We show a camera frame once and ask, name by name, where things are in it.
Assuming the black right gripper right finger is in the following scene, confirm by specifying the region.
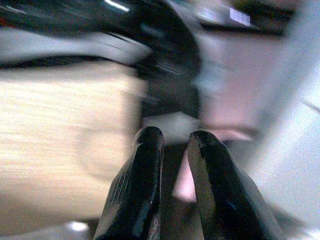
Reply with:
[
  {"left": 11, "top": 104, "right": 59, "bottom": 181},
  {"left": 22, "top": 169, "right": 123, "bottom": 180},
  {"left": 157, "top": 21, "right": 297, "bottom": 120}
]
[{"left": 186, "top": 129, "right": 285, "bottom": 240}]

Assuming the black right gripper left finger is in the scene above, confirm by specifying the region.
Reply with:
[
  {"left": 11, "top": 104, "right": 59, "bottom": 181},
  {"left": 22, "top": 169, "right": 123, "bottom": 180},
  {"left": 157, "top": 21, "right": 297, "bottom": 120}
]
[{"left": 92, "top": 125, "right": 166, "bottom": 240}]

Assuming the white label sticker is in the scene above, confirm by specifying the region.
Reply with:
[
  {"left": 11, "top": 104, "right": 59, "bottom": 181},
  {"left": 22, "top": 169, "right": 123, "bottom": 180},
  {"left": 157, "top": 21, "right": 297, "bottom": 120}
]
[{"left": 228, "top": 7, "right": 252, "bottom": 27}]

